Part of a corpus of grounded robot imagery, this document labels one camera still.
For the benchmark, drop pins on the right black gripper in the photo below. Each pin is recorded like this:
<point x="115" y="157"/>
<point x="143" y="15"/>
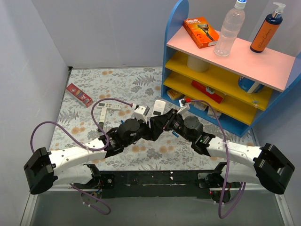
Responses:
<point x="170" y="119"/>

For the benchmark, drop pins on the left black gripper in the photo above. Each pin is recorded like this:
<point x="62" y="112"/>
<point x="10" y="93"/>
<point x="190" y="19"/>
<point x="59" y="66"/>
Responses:
<point x="146" y="130"/>

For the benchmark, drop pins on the white red remote control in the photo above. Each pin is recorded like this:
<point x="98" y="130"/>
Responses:
<point x="159" y="107"/>

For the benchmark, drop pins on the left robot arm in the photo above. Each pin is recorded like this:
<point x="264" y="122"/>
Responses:
<point x="43" y="168"/>

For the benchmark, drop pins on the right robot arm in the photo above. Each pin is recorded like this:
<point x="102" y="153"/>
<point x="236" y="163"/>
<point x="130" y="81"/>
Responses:
<point x="266" y="165"/>

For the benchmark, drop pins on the white air conditioner remote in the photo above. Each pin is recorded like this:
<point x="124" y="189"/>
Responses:
<point x="109" y="106"/>

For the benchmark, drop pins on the slim white black remote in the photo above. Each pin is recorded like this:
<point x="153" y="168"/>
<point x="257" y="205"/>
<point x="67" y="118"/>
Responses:
<point x="102" y="118"/>

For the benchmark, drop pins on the red box on shelf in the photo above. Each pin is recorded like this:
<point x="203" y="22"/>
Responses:
<point x="208" y="91"/>

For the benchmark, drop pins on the white paper roll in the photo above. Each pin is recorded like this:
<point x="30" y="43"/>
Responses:
<point x="197" y="65"/>

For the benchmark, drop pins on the floral table mat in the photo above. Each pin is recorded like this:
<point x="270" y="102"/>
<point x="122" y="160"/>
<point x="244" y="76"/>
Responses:
<point x="133" y="85"/>

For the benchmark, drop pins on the red toothpaste box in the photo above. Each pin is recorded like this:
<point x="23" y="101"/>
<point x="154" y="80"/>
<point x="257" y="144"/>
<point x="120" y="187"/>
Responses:
<point x="79" y="95"/>

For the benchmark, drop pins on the blue pink yellow shelf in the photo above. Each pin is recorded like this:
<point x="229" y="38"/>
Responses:
<point x="240" y="110"/>

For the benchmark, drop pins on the blue white container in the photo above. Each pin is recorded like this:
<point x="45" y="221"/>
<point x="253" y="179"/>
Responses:
<point x="249" y="86"/>

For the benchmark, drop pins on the orange razor box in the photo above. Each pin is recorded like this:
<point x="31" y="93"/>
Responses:
<point x="201" y="32"/>

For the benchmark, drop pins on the clear plastic water bottle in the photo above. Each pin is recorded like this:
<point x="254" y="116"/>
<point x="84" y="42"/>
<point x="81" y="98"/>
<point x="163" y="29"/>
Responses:
<point x="230" y="29"/>

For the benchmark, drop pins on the orange pump bottle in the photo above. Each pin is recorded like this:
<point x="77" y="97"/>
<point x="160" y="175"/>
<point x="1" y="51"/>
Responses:
<point x="268" y="29"/>

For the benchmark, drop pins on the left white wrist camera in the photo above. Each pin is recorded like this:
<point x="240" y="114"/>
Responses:
<point x="140" y="112"/>

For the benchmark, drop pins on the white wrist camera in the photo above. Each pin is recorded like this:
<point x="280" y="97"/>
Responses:
<point x="184" y="105"/>
<point x="140" y="112"/>

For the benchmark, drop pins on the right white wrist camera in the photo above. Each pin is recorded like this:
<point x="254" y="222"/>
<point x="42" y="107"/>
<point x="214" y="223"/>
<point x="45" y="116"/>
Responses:
<point x="184" y="105"/>

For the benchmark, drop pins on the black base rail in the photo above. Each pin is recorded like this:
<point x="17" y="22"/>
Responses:
<point x="153" y="183"/>

